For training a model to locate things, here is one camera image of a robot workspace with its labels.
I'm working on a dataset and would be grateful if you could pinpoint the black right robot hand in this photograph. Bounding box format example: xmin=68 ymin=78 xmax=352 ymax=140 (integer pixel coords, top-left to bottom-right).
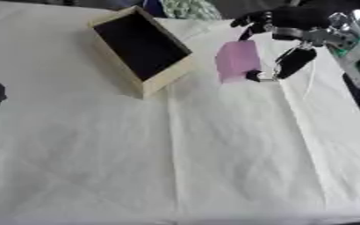
xmin=229 ymin=6 xmax=335 ymax=83

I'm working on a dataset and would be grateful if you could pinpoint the pink rectangular block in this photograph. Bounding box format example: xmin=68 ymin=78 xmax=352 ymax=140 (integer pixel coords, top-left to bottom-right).
xmin=213 ymin=40 xmax=263 ymax=85

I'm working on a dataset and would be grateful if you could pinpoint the tan cardboard box black inside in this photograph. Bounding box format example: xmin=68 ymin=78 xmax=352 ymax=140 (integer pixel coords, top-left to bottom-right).
xmin=88 ymin=4 xmax=196 ymax=100

